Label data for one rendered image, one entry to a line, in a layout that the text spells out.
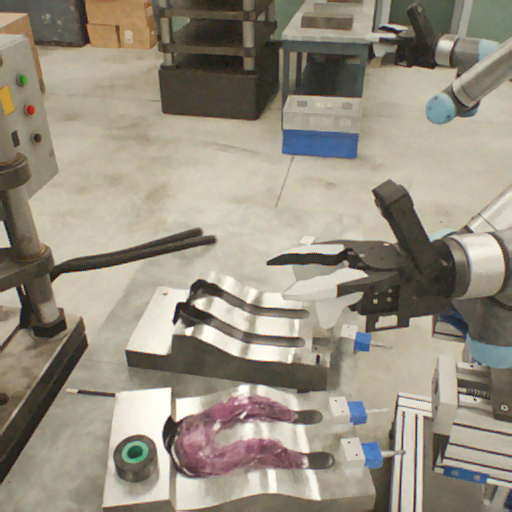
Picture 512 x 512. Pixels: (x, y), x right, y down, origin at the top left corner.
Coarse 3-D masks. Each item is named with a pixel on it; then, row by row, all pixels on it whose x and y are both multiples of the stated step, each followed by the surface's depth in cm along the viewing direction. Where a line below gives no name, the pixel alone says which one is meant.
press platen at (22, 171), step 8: (16, 152) 127; (16, 160) 123; (24, 160) 124; (0, 168) 120; (8, 168) 121; (16, 168) 122; (24, 168) 124; (0, 176) 120; (8, 176) 121; (16, 176) 123; (24, 176) 124; (0, 184) 121; (8, 184) 122; (16, 184) 123
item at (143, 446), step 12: (120, 444) 102; (132, 444) 103; (144, 444) 103; (120, 456) 100; (132, 456) 104; (144, 456) 100; (156, 456) 101; (120, 468) 98; (132, 468) 98; (144, 468) 99; (156, 468) 102; (132, 480) 99
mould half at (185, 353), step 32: (160, 288) 156; (224, 288) 145; (160, 320) 144; (224, 320) 136; (256, 320) 141; (288, 320) 140; (128, 352) 136; (160, 352) 134; (192, 352) 132; (224, 352) 130; (256, 352) 131; (288, 352) 131; (288, 384) 132; (320, 384) 130
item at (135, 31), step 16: (96, 0) 692; (112, 0) 688; (128, 0) 702; (144, 0) 703; (96, 16) 705; (112, 16) 701; (128, 16) 698; (144, 16) 693; (96, 32) 716; (112, 32) 710; (128, 32) 709; (144, 32) 704; (144, 48) 715
